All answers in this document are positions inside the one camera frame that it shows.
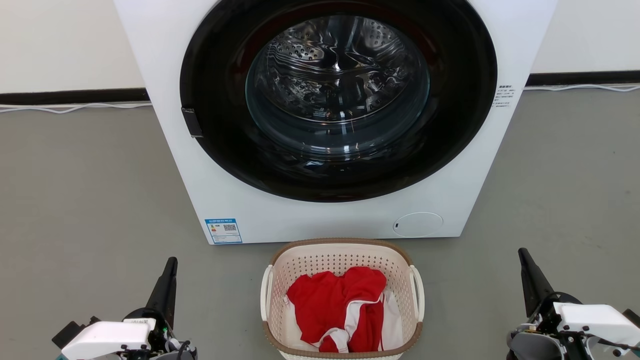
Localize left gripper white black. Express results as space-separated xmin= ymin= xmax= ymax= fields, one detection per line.
xmin=52 ymin=257 xmax=199 ymax=360

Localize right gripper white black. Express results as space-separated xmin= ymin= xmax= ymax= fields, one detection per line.
xmin=506 ymin=248 xmax=640 ymax=360

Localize cream perforated laundry basket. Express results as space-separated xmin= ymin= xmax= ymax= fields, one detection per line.
xmin=260 ymin=238 xmax=426 ymax=360

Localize blue energy label sticker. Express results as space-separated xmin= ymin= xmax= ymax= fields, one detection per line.
xmin=204 ymin=218 xmax=244 ymax=245

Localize round white filter cover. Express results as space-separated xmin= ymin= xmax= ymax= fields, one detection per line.
xmin=392 ymin=212 xmax=444 ymax=239

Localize white garment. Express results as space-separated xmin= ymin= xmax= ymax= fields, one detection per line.
xmin=282 ymin=290 xmax=405 ymax=353

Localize red garment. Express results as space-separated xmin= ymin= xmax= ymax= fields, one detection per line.
xmin=286 ymin=266 xmax=388 ymax=354

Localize white text sticker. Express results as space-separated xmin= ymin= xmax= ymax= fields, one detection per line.
xmin=491 ymin=84 xmax=517 ymax=109

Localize black round washer door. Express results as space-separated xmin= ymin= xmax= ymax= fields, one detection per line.
xmin=179 ymin=0 xmax=498 ymax=203

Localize black baseboard strip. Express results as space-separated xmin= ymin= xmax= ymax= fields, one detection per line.
xmin=0 ymin=88 xmax=150 ymax=106
xmin=526 ymin=70 xmax=640 ymax=87

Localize white front-load washing machine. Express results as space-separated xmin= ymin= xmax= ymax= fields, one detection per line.
xmin=114 ymin=0 xmax=558 ymax=246

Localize steel washer drum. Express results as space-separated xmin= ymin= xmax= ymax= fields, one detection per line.
xmin=245 ymin=14 xmax=431 ymax=156

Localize thin black right gripper cable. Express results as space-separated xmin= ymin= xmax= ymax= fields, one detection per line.
xmin=582 ymin=332 xmax=640 ymax=352

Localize black door latch handle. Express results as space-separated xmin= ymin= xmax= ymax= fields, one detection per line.
xmin=181 ymin=107 xmax=204 ymax=139

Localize white floor cable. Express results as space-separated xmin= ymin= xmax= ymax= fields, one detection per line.
xmin=0 ymin=102 xmax=153 ymax=115
xmin=524 ymin=83 xmax=640 ymax=93

